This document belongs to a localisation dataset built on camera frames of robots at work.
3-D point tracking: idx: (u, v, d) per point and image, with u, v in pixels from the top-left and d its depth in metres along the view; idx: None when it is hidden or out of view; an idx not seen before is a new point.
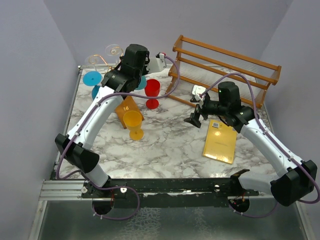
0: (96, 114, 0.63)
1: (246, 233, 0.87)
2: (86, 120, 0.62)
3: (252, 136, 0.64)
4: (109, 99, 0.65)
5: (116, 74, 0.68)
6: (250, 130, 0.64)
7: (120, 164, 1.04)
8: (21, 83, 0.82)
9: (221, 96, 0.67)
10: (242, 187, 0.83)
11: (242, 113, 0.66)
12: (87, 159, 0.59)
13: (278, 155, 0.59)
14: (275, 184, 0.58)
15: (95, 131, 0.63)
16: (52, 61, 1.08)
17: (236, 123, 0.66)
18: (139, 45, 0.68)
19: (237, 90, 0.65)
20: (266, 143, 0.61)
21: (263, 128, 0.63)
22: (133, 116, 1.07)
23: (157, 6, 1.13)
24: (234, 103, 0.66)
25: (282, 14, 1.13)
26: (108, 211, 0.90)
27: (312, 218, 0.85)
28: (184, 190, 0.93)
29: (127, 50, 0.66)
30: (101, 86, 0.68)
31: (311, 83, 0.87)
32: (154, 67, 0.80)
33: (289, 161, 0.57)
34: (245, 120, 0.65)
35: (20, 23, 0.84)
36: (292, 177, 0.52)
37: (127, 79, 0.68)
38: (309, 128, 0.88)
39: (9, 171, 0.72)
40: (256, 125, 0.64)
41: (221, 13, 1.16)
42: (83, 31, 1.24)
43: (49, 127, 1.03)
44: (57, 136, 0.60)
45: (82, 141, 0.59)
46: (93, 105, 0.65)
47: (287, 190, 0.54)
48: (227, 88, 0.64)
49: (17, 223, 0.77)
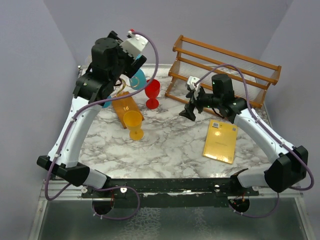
0: (74, 130, 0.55)
1: (246, 233, 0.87)
2: (63, 138, 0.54)
3: (245, 125, 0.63)
4: (85, 112, 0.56)
5: (87, 80, 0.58)
6: (243, 119, 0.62)
7: (120, 164, 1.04)
8: (21, 83, 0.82)
9: (215, 88, 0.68)
10: (243, 185, 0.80)
11: (235, 103, 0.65)
12: (77, 174, 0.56)
13: (270, 142, 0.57)
14: (268, 171, 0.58)
15: (77, 147, 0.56)
16: (52, 62, 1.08)
17: (229, 113, 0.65)
18: (106, 41, 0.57)
19: (231, 81, 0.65)
20: (258, 130, 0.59)
21: (255, 116, 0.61)
22: (133, 116, 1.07)
23: (157, 6, 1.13)
24: (227, 94, 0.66)
25: (282, 14, 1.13)
26: (108, 211, 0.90)
27: (312, 218, 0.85)
28: (184, 190, 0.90)
29: (92, 51, 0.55)
30: (73, 97, 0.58)
31: (310, 83, 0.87)
32: (133, 49, 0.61)
33: (281, 147, 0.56)
34: (238, 110, 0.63)
35: (20, 23, 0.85)
36: (283, 162, 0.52)
37: (101, 84, 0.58)
38: (308, 129, 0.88)
39: (9, 170, 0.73)
40: (249, 115, 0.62)
41: (221, 13, 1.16)
42: (84, 31, 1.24)
43: (49, 127, 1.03)
44: (37, 159, 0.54)
45: (65, 161, 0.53)
46: (69, 121, 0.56)
47: (279, 175, 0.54)
48: (220, 79, 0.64)
49: (17, 223, 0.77)
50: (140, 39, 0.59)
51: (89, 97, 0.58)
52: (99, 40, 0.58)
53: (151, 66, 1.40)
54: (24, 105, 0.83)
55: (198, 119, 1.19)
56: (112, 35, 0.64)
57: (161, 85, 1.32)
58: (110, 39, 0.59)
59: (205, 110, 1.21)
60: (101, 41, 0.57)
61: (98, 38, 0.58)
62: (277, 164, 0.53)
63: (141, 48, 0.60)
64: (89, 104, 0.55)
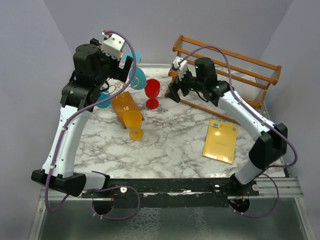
0: (66, 139, 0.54)
1: (246, 233, 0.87)
2: (57, 148, 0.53)
3: (228, 107, 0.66)
4: (75, 119, 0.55)
5: (73, 88, 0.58)
6: (226, 102, 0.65)
7: (120, 164, 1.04)
8: (21, 83, 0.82)
9: (198, 72, 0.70)
10: (242, 183, 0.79)
11: (218, 86, 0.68)
12: (74, 185, 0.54)
13: (253, 122, 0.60)
14: (252, 150, 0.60)
15: (72, 156, 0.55)
16: (52, 61, 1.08)
17: (213, 97, 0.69)
18: (85, 48, 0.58)
19: (213, 65, 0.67)
20: (241, 111, 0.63)
21: (237, 98, 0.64)
22: (133, 116, 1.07)
23: (157, 6, 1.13)
24: (210, 78, 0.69)
25: (282, 14, 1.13)
26: (108, 211, 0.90)
27: (312, 217, 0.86)
28: (184, 190, 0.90)
29: (74, 59, 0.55)
30: (62, 107, 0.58)
31: (310, 83, 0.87)
32: (112, 52, 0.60)
33: (263, 125, 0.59)
34: (221, 93, 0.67)
35: (20, 23, 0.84)
36: (265, 139, 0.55)
37: (88, 89, 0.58)
38: (308, 128, 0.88)
39: (9, 170, 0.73)
40: (232, 97, 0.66)
41: (221, 13, 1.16)
42: (84, 31, 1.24)
43: (50, 127, 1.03)
44: (32, 175, 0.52)
45: (61, 171, 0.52)
46: (60, 131, 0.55)
47: (263, 152, 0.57)
48: (203, 63, 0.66)
49: (17, 223, 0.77)
50: (116, 40, 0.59)
51: (77, 104, 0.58)
52: (80, 47, 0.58)
53: (151, 66, 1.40)
54: (24, 105, 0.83)
55: (198, 119, 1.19)
56: (92, 43, 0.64)
57: (161, 85, 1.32)
58: (90, 45, 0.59)
59: (205, 110, 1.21)
60: (82, 48, 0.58)
61: (78, 46, 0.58)
62: (260, 142, 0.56)
63: (119, 47, 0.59)
64: (79, 110, 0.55)
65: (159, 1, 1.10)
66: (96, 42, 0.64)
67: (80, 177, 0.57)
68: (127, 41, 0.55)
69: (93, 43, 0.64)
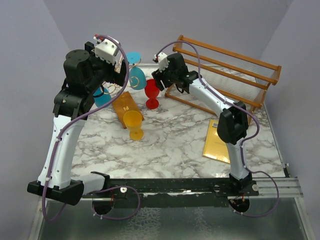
0: (61, 150, 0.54)
1: (246, 233, 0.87)
2: (52, 160, 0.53)
3: (197, 93, 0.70)
4: (69, 129, 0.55)
5: (66, 97, 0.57)
6: (194, 88, 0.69)
7: (120, 164, 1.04)
8: (21, 83, 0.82)
9: (171, 66, 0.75)
10: (238, 178, 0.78)
11: (188, 75, 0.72)
12: (71, 193, 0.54)
13: (216, 102, 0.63)
14: (218, 129, 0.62)
15: (68, 166, 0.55)
16: (51, 61, 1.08)
17: (185, 85, 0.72)
18: (75, 54, 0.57)
19: (182, 57, 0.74)
20: (206, 94, 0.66)
21: (204, 83, 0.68)
22: (133, 116, 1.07)
23: (157, 6, 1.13)
24: (180, 68, 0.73)
25: (282, 13, 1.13)
26: (108, 211, 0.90)
27: (312, 218, 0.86)
28: (184, 190, 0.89)
29: (65, 67, 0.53)
30: (55, 116, 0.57)
31: (310, 83, 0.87)
32: (105, 56, 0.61)
33: (224, 104, 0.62)
34: (191, 80, 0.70)
35: (19, 23, 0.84)
36: (226, 115, 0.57)
37: (81, 97, 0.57)
38: (308, 128, 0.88)
39: (9, 170, 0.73)
40: (199, 83, 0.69)
41: (221, 13, 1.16)
42: (84, 31, 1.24)
43: (50, 128, 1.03)
44: (27, 186, 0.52)
45: (57, 183, 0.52)
46: (54, 142, 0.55)
47: (227, 129, 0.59)
48: (173, 57, 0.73)
49: (18, 223, 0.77)
50: (109, 44, 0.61)
51: (71, 113, 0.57)
52: (70, 54, 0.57)
53: (151, 65, 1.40)
54: (24, 105, 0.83)
55: (198, 119, 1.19)
56: (87, 46, 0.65)
57: None
58: (81, 51, 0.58)
59: (205, 111, 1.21)
60: (72, 54, 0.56)
61: (68, 52, 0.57)
62: (221, 118, 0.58)
63: (112, 51, 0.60)
64: (72, 120, 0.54)
65: (159, 1, 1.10)
66: (90, 46, 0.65)
67: (78, 185, 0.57)
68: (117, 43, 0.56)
69: (88, 47, 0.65)
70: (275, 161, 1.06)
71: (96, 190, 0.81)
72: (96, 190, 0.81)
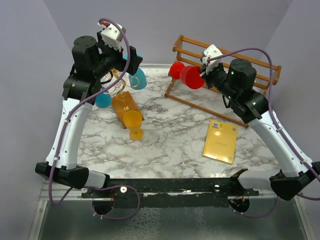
0: (69, 131, 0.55)
1: (246, 234, 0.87)
2: (60, 140, 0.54)
3: (263, 131, 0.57)
4: (78, 111, 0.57)
5: (75, 81, 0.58)
6: (263, 126, 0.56)
7: (120, 164, 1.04)
8: (22, 83, 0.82)
9: (234, 79, 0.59)
10: (243, 186, 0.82)
11: (256, 103, 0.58)
12: (76, 177, 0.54)
13: (290, 158, 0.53)
14: (276, 182, 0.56)
15: (75, 148, 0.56)
16: (52, 61, 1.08)
17: (246, 113, 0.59)
18: (84, 40, 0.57)
19: (255, 74, 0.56)
20: (278, 142, 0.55)
21: (277, 124, 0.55)
22: (132, 116, 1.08)
23: (157, 6, 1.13)
24: (247, 90, 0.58)
25: (282, 14, 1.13)
26: (108, 211, 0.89)
27: (311, 218, 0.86)
28: (184, 190, 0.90)
29: (73, 53, 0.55)
30: (64, 99, 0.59)
31: (310, 83, 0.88)
32: (110, 41, 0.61)
33: (301, 164, 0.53)
34: (258, 113, 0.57)
35: (20, 23, 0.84)
36: (302, 182, 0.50)
37: (90, 82, 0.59)
38: (308, 128, 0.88)
39: (9, 171, 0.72)
40: (270, 121, 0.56)
41: (222, 12, 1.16)
42: (84, 30, 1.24)
43: (49, 127, 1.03)
44: (35, 166, 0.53)
45: (65, 163, 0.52)
46: (63, 123, 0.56)
47: (291, 190, 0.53)
48: (243, 72, 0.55)
49: (17, 223, 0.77)
50: (112, 28, 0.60)
51: (79, 97, 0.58)
52: (77, 40, 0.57)
53: (151, 65, 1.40)
54: (24, 105, 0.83)
55: (198, 119, 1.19)
56: (99, 35, 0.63)
57: (161, 85, 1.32)
58: (88, 38, 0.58)
59: (205, 110, 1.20)
60: (79, 40, 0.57)
61: (76, 39, 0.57)
62: (294, 181, 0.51)
63: (114, 36, 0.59)
64: (81, 102, 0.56)
65: (159, 1, 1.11)
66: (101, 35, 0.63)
67: (84, 170, 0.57)
68: (120, 28, 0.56)
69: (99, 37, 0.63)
70: (275, 161, 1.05)
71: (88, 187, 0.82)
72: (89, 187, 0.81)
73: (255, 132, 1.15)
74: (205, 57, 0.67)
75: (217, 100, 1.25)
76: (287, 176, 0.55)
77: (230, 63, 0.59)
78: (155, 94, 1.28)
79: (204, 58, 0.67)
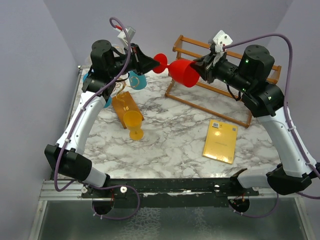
0: (84, 118, 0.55)
1: (246, 234, 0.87)
2: (73, 125, 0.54)
3: (273, 128, 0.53)
4: (94, 102, 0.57)
5: (94, 79, 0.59)
6: (275, 124, 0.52)
7: (120, 164, 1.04)
8: (22, 83, 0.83)
9: (249, 68, 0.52)
10: (243, 186, 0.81)
11: (271, 98, 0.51)
12: (82, 164, 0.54)
13: (297, 159, 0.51)
14: (275, 177, 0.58)
15: (85, 135, 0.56)
16: (52, 61, 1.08)
17: (258, 107, 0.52)
18: (101, 43, 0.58)
19: (272, 64, 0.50)
20: (288, 141, 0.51)
21: (290, 124, 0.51)
22: (133, 117, 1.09)
23: (157, 6, 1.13)
24: (261, 81, 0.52)
25: (282, 14, 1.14)
26: (108, 211, 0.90)
27: (312, 217, 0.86)
28: (184, 190, 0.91)
29: (92, 57, 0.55)
30: (82, 92, 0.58)
31: (311, 84, 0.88)
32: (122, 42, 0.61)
33: (306, 165, 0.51)
34: (272, 110, 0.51)
35: (20, 23, 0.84)
36: (303, 182, 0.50)
37: (107, 82, 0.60)
38: (309, 129, 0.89)
39: (9, 171, 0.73)
40: (283, 119, 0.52)
41: (222, 12, 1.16)
42: (84, 30, 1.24)
43: (49, 127, 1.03)
44: (46, 147, 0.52)
45: (75, 146, 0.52)
46: (78, 110, 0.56)
47: (289, 187, 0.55)
48: (260, 61, 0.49)
49: (16, 223, 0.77)
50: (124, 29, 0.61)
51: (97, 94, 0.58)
52: (95, 44, 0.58)
53: None
54: (24, 105, 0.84)
55: (198, 119, 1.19)
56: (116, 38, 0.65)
57: (161, 85, 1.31)
58: (105, 41, 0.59)
59: (205, 110, 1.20)
60: (97, 44, 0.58)
61: (94, 43, 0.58)
62: (296, 182, 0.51)
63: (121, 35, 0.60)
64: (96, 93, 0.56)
65: (159, 2, 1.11)
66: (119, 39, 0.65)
67: (89, 160, 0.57)
68: (126, 32, 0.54)
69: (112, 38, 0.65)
70: (275, 161, 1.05)
71: (88, 186, 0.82)
72: (88, 185, 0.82)
73: (254, 132, 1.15)
74: (218, 45, 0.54)
75: (217, 100, 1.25)
76: (287, 173, 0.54)
77: (245, 51, 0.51)
78: (155, 94, 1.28)
79: (215, 46, 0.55)
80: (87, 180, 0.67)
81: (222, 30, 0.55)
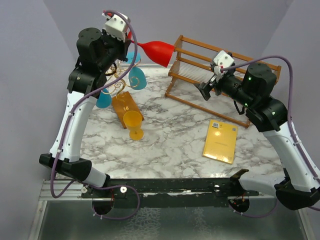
0: (73, 123, 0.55)
1: (246, 234, 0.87)
2: (63, 132, 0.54)
3: (278, 143, 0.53)
4: (82, 104, 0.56)
5: (80, 74, 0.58)
6: (280, 138, 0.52)
7: (120, 164, 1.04)
8: (22, 84, 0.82)
9: (251, 85, 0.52)
10: (244, 187, 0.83)
11: (275, 113, 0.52)
12: (77, 171, 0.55)
13: (304, 173, 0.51)
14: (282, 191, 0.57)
15: (78, 141, 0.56)
16: (52, 61, 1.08)
17: (263, 122, 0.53)
18: (88, 33, 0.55)
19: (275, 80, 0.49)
20: (294, 156, 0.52)
21: (295, 138, 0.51)
22: (133, 117, 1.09)
23: (158, 6, 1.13)
24: (265, 96, 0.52)
25: (283, 13, 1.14)
26: (108, 211, 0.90)
27: (312, 218, 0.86)
28: (184, 190, 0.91)
29: (78, 46, 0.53)
30: (69, 92, 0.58)
31: (311, 84, 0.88)
32: (115, 32, 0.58)
33: (314, 180, 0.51)
34: (277, 125, 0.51)
35: (20, 23, 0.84)
36: (312, 196, 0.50)
37: (94, 76, 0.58)
38: (309, 129, 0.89)
39: (8, 171, 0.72)
40: (288, 134, 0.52)
41: (222, 13, 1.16)
42: None
43: (49, 127, 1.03)
44: (39, 158, 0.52)
45: (68, 155, 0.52)
46: (66, 116, 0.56)
47: (298, 202, 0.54)
48: (263, 79, 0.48)
49: (16, 223, 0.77)
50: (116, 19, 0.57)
51: (84, 91, 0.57)
52: (82, 32, 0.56)
53: (151, 65, 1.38)
54: (24, 105, 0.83)
55: (198, 119, 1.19)
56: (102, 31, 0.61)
57: (161, 85, 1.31)
58: (93, 30, 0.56)
59: (205, 111, 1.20)
60: (84, 33, 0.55)
61: (81, 31, 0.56)
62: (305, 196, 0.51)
63: (120, 27, 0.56)
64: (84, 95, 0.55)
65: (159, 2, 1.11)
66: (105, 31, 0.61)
67: (84, 165, 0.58)
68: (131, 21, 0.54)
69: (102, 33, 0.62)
70: (275, 161, 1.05)
71: (88, 186, 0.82)
72: (88, 185, 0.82)
73: (255, 132, 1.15)
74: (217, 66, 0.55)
75: (217, 100, 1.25)
76: (295, 188, 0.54)
77: (248, 68, 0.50)
78: (155, 94, 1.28)
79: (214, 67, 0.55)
80: (87, 180, 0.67)
81: (224, 51, 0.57)
